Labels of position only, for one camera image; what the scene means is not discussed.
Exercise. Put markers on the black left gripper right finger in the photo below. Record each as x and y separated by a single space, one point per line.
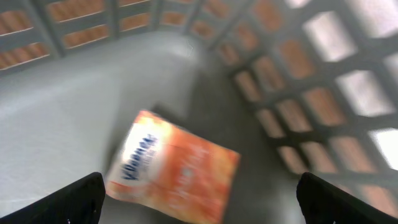
323 203

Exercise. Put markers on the dark grey plastic basket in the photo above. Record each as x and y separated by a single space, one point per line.
292 86

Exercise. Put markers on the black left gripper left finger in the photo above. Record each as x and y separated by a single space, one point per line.
79 202

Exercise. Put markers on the orange tissue pack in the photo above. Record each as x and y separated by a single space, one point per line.
169 169

